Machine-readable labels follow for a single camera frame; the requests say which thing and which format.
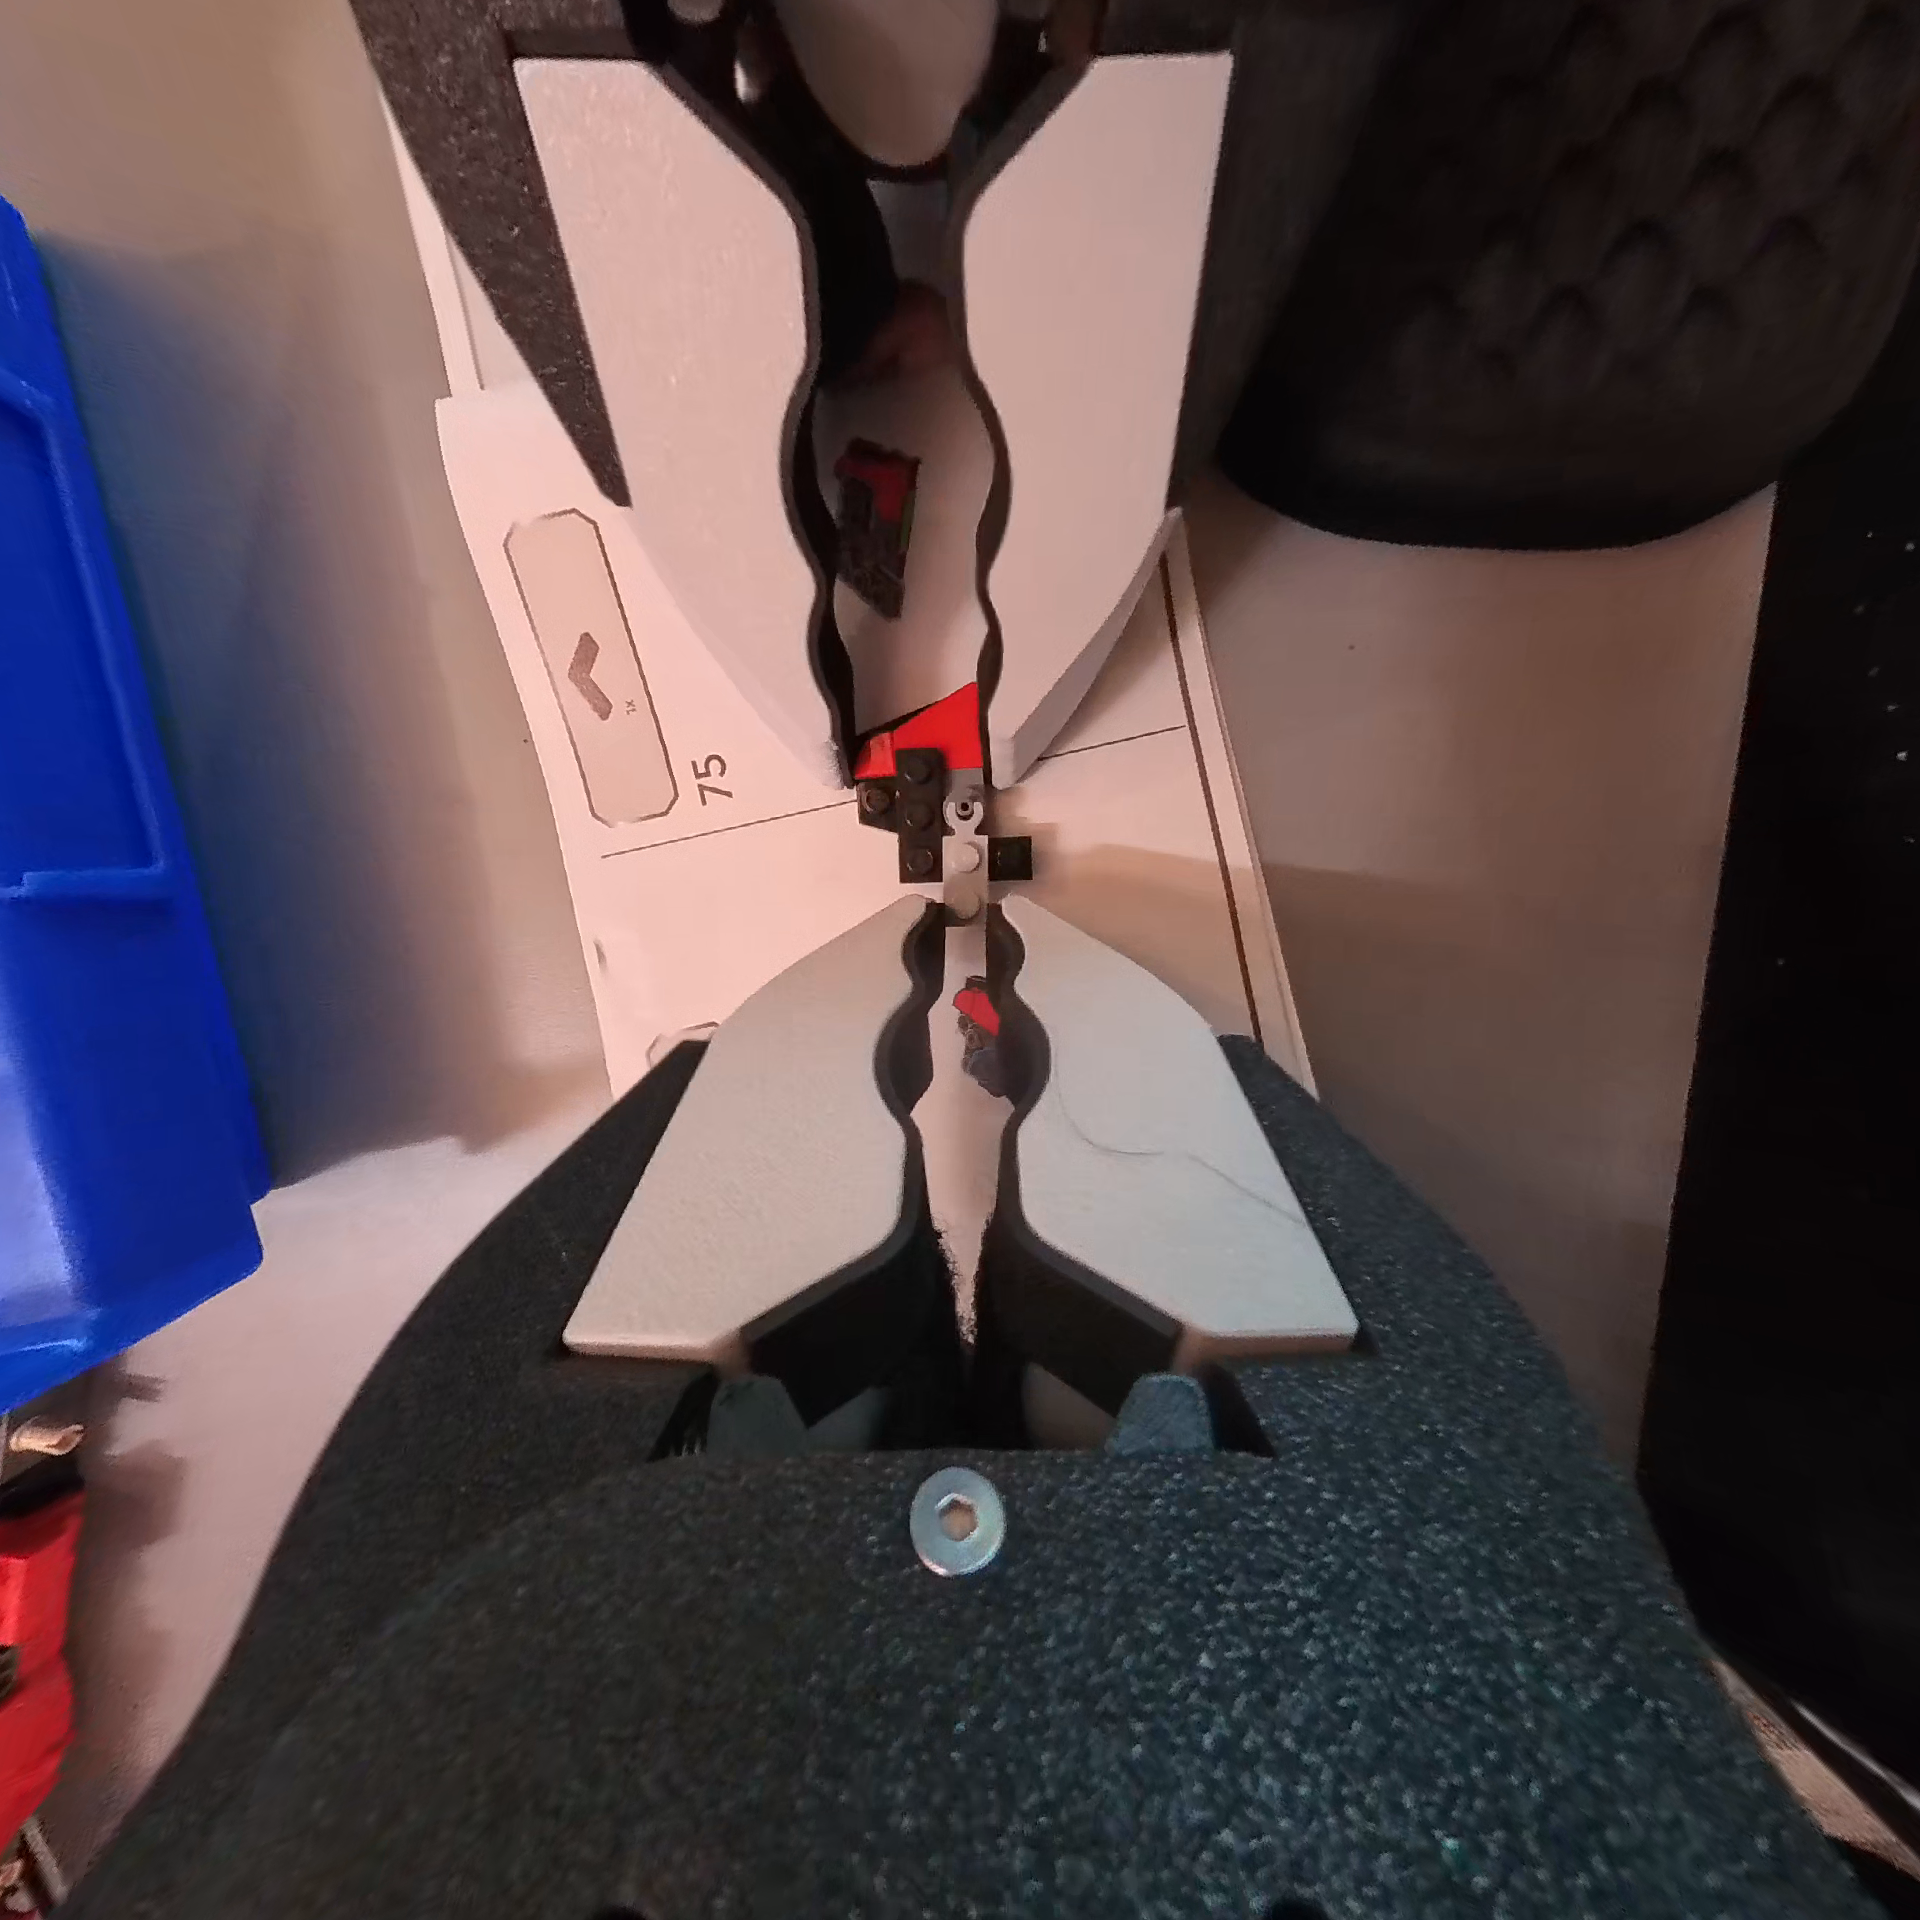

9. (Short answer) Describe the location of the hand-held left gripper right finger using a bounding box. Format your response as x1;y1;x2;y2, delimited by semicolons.
984;897;1357;1371

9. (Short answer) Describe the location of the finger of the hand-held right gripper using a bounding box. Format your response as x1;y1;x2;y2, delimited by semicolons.
510;56;854;791
942;53;1235;781

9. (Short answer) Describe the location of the person's black sparkly clothing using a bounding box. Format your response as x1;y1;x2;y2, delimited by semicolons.
1642;452;1920;1774

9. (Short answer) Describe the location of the red black grey brick assembly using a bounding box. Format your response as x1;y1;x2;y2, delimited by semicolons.
852;683;1042;930

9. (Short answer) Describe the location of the white instruction booklet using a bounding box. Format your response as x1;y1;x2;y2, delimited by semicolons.
381;106;1318;1105

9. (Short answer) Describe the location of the pile of assorted toy bricks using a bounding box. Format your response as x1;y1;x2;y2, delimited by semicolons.
0;1396;84;1907

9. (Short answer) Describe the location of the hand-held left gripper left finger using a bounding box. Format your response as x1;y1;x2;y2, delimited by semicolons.
560;897;940;1371

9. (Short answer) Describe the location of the blue plastic bin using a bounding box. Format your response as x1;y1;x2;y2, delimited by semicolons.
0;195;267;1412

